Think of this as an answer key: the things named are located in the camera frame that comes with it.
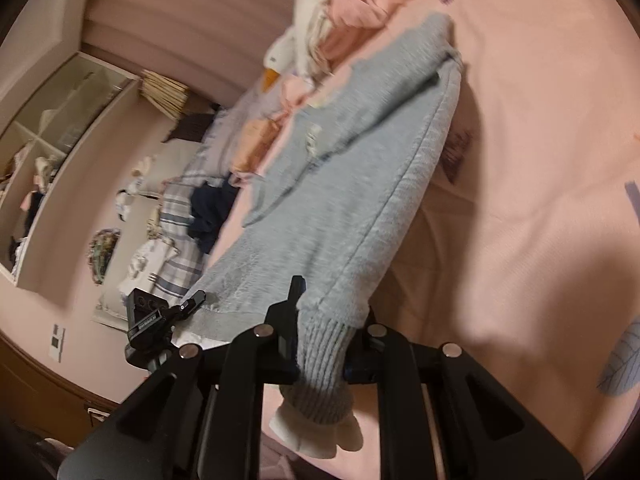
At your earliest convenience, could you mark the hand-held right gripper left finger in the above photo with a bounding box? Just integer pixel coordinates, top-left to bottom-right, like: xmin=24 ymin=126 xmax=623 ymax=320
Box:
xmin=57 ymin=275 xmax=308 ymax=480

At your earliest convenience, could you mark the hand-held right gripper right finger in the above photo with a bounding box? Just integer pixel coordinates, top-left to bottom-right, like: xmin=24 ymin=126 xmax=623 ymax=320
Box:
xmin=342 ymin=306 xmax=586 ymax=480

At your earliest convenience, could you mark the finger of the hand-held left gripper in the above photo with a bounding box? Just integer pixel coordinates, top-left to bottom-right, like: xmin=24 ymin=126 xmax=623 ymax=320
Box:
xmin=166 ymin=289 xmax=208 ymax=324

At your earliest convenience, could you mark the grey knit sweater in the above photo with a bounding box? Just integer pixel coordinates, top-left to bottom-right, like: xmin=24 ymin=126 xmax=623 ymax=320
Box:
xmin=187 ymin=12 xmax=463 ymax=461

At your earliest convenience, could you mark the grey plaid quilt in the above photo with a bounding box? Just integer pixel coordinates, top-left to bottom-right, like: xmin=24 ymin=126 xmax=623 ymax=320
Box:
xmin=97 ymin=89 xmax=286 ymax=323

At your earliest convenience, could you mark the floral patterned cushion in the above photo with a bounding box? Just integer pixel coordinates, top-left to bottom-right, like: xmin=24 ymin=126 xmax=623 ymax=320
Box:
xmin=88 ymin=228 xmax=122 ymax=287

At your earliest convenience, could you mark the navy cloth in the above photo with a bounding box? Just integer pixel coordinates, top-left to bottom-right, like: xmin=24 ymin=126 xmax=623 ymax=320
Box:
xmin=187 ymin=179 xmax=239 ymax=256

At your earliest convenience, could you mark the brown wooden board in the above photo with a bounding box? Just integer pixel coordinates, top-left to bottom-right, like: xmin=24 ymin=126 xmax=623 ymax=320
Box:
xmin=0 ymin=334 xmax=128 ymax=438

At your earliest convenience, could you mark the orange printed folded garment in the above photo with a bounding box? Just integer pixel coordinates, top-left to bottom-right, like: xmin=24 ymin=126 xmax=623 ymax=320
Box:
xmin=231 ymin=116 xmax=282 ymax=177

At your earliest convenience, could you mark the dark brown cloth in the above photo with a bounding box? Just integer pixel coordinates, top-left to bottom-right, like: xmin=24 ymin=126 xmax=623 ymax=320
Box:
xmin=166 ymin=111 xmax=217 ymax=144

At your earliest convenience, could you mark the stack of books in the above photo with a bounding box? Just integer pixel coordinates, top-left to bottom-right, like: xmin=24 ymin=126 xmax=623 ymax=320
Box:
xmin=139 ymin=68 xmax=192 ymax=122

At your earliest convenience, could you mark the pink printed bed sheet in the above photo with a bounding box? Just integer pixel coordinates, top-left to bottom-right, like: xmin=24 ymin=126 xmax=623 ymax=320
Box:
xmin=205 ymin=0 xmax=640 ymax=480

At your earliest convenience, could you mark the pink curtain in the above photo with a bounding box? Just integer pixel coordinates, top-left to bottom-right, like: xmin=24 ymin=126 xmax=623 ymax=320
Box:
xmin=81 ymin=0 xmax=323 ymax=107

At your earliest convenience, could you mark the white folded garment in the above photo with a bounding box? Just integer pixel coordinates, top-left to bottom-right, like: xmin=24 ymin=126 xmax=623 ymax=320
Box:
xmin=307 ymin=0 xmax=346 ymax=81

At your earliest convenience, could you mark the pink folded garment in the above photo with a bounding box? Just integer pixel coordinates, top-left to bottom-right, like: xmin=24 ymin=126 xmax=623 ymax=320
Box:
xmin=320 ymin=0 xmax=403 ymax=63

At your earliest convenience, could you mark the open wall shelf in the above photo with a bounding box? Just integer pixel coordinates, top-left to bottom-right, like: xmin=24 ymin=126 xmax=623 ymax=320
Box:
xmin=0 ymin=51 xmax=145 ymax=290

